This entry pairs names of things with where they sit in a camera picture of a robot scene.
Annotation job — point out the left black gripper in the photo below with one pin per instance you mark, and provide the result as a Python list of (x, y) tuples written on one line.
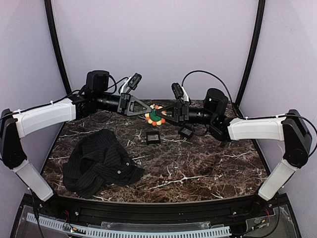
[(124, 103)]

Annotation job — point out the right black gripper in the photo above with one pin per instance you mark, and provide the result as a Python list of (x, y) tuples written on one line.
[(183, 113)]

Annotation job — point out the flower brooch green orange yellow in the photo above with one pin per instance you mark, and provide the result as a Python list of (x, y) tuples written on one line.
[(152, 118)]

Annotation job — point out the black pinstriped shirt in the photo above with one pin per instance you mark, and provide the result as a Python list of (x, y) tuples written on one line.
[(99, 159)]

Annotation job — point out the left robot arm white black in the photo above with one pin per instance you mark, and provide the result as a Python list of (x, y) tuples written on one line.
[(77, 105)]

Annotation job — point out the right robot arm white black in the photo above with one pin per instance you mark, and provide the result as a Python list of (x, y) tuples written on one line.
[(289, 128)]

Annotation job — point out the small black display box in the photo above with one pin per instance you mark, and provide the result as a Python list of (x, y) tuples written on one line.
[(186, 132)]

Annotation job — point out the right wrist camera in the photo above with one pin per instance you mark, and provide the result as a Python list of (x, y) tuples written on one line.
[(180, 93)]

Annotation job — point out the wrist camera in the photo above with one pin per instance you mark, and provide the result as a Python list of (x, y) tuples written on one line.
[(130, 84), (180, 93)]

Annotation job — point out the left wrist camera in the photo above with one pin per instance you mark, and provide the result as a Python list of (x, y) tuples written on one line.
[(130, 84)]

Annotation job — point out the right black frame post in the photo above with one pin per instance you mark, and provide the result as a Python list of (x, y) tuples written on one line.
[(252, 52)]

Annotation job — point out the black frame post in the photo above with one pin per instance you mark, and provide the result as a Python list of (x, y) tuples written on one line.
[(56, 45), (252, 52)]

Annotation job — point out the white slotted cable duct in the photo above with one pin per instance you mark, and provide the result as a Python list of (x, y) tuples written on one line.
[(125, 230)]

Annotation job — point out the left black frame post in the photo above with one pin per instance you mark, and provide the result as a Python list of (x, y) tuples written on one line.
[(56, 45)]

